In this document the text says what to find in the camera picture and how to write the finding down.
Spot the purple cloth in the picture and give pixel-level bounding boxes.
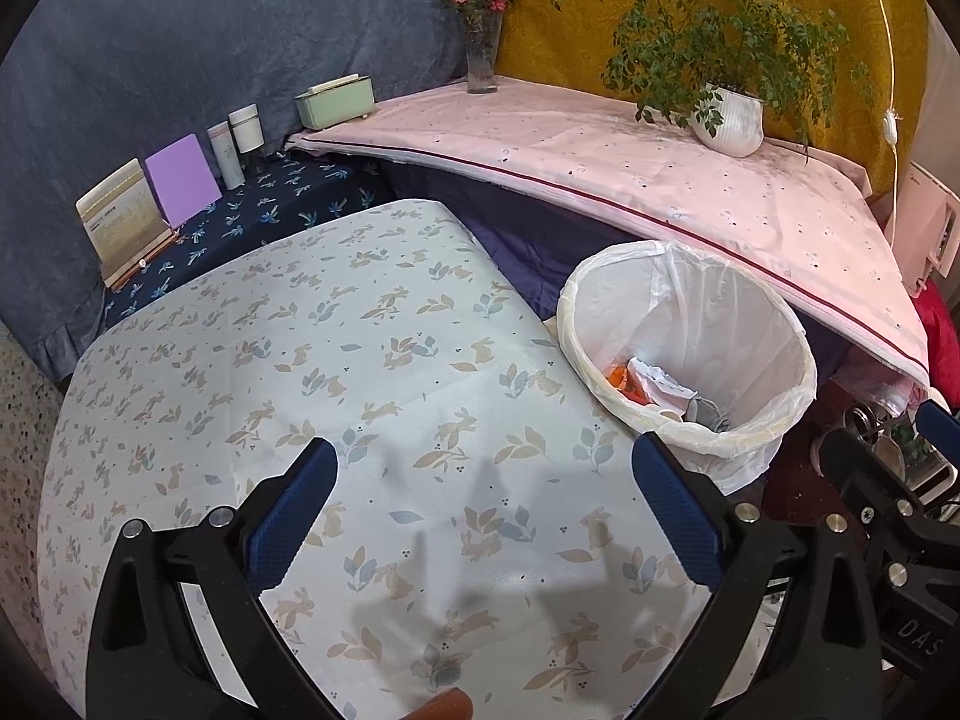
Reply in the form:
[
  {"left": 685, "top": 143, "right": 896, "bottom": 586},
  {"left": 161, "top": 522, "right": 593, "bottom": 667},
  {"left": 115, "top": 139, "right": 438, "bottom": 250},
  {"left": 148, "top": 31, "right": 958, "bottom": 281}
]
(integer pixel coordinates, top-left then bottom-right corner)
[{"left": 382, "top": 161, "right": 848, "bottom": 391}]

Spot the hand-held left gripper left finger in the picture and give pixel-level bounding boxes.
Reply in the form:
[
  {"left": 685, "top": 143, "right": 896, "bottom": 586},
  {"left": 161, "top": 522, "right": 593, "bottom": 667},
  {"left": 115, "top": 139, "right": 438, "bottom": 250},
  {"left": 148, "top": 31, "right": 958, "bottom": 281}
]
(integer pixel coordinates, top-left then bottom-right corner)
[{"left": 86, "top": 436, "right": 340, "bottom": 720}]

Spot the white tube bottle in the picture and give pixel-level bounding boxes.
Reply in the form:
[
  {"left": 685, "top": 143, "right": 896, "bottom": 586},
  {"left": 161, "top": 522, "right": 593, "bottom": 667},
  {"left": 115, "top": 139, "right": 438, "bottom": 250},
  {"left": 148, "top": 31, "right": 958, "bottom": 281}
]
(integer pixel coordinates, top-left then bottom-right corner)
[{"left": 208, "top": 122, "right": 245, "bottom": 190}]

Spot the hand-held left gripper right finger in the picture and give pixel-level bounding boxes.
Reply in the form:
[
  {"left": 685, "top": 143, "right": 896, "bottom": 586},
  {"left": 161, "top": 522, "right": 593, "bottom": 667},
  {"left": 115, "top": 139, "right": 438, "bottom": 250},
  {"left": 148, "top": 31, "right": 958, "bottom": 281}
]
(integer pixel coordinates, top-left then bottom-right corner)
[{"left": 631, "top": 431, "right": 886, "bottom": 720}]

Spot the orange snack wrapper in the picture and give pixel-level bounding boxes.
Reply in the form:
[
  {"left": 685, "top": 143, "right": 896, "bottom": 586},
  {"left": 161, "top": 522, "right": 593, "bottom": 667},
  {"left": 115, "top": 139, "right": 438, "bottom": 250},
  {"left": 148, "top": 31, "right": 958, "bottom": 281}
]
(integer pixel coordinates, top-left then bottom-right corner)
[{"left": 606, "top": 364, "right": 646, "bottom": 402}]

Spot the navy floral cloth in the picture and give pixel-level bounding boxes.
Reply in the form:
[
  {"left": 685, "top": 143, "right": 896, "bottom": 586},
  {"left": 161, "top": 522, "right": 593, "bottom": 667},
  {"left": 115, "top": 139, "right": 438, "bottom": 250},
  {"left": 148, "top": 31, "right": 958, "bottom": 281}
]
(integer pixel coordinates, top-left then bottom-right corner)
[{"left": 101, "top": 150, "right": 398, "bottom": 331}]

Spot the red cloth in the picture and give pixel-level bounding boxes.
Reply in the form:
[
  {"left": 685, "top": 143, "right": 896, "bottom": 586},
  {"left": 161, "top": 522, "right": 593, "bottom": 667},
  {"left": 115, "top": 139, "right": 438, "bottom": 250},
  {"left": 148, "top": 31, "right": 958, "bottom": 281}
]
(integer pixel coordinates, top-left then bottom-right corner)
[{"left": 911, "top": 281, "right": 960, "bottom": 406}]

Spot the purple card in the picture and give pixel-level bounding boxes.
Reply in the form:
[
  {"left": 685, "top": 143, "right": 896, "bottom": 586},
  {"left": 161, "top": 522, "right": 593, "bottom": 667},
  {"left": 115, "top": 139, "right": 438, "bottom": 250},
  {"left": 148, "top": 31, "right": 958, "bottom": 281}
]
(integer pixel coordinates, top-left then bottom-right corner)
[{"left": 144, "top": 133, "right": 224, "bottom": 230}]

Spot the pink kettle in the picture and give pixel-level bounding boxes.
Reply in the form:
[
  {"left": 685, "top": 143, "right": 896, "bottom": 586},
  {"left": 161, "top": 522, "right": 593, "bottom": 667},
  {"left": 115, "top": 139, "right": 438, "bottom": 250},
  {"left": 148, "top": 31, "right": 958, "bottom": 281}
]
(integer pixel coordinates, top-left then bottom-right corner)
[{"left": 889, "top": 157, "right": 960, "bottom": 297}]

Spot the white cable with switch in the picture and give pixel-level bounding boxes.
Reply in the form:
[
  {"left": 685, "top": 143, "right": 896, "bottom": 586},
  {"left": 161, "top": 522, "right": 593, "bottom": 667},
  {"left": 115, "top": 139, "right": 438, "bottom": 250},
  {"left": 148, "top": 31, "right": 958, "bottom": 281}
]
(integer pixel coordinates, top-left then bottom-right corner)
[{"left": 859, "top": 0, "right": 901, "bottom": 233}]

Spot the pink tablecloth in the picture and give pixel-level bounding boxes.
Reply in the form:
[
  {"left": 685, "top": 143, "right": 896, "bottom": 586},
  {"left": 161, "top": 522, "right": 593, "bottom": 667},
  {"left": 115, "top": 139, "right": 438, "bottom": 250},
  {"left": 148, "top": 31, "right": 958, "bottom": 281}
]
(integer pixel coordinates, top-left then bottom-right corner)
[{"left": 285, "top": 79, "right": 931, "bottom": 391}]

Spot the green box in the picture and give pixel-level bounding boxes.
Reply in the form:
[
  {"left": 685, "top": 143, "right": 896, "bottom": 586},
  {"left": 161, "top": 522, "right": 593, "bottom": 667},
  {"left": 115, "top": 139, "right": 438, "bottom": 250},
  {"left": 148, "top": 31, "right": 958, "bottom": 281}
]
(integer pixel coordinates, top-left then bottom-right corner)
[{"left": 294, "top": 73, "right": 376, "bottom": 130}]

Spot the mustard yellow cloth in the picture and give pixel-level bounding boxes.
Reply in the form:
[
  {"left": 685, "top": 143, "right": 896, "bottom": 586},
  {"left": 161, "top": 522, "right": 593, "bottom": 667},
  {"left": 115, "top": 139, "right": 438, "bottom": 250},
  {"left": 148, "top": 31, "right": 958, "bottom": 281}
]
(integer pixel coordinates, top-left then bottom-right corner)
[{"left": 495, "top": 0, "right": 931, "bottom": 203}]

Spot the steel thermos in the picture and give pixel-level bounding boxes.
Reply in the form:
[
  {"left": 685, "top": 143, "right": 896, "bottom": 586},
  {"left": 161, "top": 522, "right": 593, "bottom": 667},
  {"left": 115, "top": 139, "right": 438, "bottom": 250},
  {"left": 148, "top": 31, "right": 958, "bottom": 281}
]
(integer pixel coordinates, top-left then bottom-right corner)
[{"left": 844, "top": 403, "right": 890, "bottom": 440}]

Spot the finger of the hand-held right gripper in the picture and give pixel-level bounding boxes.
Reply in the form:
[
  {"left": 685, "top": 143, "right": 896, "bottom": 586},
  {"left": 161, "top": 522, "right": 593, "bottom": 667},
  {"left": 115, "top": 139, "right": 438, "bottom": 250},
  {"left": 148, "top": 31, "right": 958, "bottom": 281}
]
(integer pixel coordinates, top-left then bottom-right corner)
[
  {"left": 916, "top": 399, "right": 960, "bottom": 458},
  {"left": 819, "top": 431, "right": 923, "bottom": 526}
]

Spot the white lined trash bin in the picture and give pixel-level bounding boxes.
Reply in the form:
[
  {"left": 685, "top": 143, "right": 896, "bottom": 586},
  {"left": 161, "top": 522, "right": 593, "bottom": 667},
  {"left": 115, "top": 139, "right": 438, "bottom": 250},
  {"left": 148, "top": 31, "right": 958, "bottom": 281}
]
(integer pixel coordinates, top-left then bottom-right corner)
[{"left": 556, "top": 238, "right": 818, "bottom": 496}]

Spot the potted green plant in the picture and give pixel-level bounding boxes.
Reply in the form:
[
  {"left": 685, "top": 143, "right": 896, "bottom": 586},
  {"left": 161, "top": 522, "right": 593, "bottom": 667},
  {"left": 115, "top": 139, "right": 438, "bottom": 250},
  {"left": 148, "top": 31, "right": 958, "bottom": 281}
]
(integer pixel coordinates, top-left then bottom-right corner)
[{"left": 551, "top": 0, "right": 875, "bottom": 162}]

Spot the glass flower vase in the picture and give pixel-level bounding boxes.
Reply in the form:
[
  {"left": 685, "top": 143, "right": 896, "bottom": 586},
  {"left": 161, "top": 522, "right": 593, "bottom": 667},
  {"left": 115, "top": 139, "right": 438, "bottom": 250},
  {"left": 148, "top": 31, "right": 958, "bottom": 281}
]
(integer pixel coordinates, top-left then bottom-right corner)
[{"left": 433, "top": 0, "right": 520, "bottom": 95}]

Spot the rabbit print tablecloth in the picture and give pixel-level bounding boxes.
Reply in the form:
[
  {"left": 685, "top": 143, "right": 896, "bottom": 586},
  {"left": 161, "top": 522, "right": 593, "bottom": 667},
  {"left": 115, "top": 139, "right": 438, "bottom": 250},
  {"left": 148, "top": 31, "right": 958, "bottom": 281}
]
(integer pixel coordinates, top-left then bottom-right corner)
[{"left": 37, "top": 199, "right": 721, "bottom": 720}]

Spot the blue-grey cloth backdrop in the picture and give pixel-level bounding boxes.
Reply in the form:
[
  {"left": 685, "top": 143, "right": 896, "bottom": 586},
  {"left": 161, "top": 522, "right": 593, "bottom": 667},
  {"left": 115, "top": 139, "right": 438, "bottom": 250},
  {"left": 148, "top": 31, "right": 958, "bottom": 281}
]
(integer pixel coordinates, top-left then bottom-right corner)
[{"left": 0, "top": 0, "right": 507, "bottom": 383}]

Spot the person's left hand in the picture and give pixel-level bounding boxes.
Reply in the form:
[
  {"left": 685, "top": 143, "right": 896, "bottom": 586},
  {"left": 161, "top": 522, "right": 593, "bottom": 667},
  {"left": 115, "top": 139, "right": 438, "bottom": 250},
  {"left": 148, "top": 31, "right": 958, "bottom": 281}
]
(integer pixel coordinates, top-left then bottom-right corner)
[{"left": 405, "top": 688, "right": 473, "bottom": 720}]

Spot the white tissue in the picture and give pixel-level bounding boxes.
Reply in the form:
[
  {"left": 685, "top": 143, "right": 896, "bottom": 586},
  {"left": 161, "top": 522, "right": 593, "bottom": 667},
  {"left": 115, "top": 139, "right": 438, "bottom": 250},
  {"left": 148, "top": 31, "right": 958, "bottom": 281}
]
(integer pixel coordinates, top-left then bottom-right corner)
[{"left": 626, "top": 356, "right": 698, "bottom": 413}]

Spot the white jar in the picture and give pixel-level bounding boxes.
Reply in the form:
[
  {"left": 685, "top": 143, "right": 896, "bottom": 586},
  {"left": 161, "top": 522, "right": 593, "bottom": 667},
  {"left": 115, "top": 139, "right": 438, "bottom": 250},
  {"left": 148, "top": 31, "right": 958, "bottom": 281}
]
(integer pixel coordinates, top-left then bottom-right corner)
[{"left": 227, "top": 106, "right": 265, "bottom": 155}]

